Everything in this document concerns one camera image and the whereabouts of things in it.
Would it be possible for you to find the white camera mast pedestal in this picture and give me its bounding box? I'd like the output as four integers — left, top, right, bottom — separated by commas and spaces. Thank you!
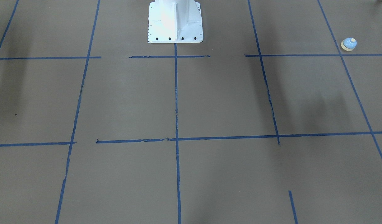
147, 0, 204, 44

